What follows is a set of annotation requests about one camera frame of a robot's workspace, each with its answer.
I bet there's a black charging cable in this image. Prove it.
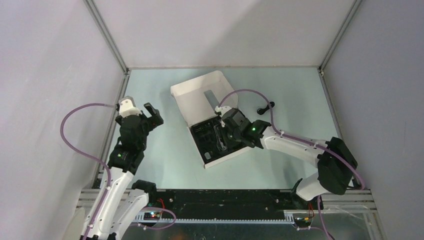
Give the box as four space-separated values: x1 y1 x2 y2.
257 101 276 116

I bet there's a white cardboard kit box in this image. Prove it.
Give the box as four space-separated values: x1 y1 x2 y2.
170 70 239 166

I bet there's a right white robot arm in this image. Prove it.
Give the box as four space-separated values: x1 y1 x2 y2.
215 106 358 209

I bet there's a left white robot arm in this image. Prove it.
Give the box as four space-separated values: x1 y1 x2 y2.
80 98 164 240

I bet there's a black plastic tray insert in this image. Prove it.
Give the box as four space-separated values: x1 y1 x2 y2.
189 116 250 169

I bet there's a left control board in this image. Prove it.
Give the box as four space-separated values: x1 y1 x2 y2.
143 211 162 221

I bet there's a control board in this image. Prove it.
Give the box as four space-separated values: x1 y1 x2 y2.
143 211 162 221
293 216 315 229

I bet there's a right control board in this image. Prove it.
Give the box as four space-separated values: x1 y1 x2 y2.
293 216 315 229

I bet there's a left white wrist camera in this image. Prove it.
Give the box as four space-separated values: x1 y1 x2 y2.
117 96 143 118

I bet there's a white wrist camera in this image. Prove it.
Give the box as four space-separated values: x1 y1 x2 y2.
214 106 232 128
117 96 143 118

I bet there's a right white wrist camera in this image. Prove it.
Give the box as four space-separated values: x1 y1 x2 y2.
214 106 232 128

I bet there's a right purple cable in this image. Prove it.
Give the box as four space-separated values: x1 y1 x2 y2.
217 88 366 240

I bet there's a purple cable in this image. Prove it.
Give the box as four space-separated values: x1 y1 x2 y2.
60 102 118 239
217 88 366 240

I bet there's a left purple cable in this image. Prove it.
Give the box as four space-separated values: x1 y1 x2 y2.
60 102 118 239

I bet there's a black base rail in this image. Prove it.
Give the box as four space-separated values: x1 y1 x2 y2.
154 189 324 221

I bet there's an aluminium frame rail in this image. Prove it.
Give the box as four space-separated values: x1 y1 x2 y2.
83 0 129 75

